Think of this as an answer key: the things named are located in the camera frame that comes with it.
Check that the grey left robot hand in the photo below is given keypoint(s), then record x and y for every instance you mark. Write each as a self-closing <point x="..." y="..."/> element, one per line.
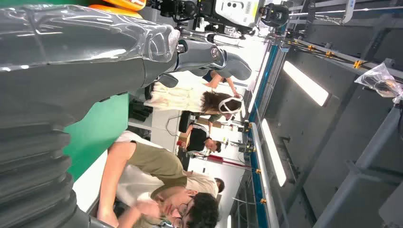
<point x="78" y="63"/>

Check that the orange juice bottle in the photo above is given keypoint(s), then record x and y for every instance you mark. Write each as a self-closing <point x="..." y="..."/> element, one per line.
<point x="129" y="3"/>
<point x="116" y="11"/>

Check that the green-topped table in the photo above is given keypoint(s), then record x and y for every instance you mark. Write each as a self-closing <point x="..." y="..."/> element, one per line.
<point x="94" y="135"/>

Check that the person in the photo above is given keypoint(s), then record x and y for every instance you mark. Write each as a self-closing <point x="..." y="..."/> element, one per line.
<point x="217" y="80"/>
<point x="198" y="138"/>
<point x="176" y="97"/>
<point x="151" y="163"/>
<point x="219" y="185"/>

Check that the white desk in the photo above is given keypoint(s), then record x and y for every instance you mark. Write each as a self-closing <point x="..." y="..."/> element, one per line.
<point x="89" y="185"/>

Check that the white head-worn headset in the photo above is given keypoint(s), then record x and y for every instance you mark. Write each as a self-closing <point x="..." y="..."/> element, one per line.
<point x="230" y="101"/>

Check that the red bar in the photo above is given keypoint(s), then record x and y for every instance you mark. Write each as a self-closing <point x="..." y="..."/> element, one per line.
<point x="226" y="161"/>

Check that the black eyeglasses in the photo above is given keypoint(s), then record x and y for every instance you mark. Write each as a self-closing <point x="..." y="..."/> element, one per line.
<point x="182" y="209"/>

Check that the long ceiling light panel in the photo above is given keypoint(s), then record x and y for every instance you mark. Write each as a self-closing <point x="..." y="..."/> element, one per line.
<point x="305" y="83"/>
<point x="273" y="151"/>

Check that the clear plastic bag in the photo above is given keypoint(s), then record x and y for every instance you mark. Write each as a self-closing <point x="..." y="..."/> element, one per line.
<point x="379" y="81"/>

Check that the blue overhead rail beam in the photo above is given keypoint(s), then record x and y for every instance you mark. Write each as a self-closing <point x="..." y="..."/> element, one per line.
<point x="258" y="188"/>

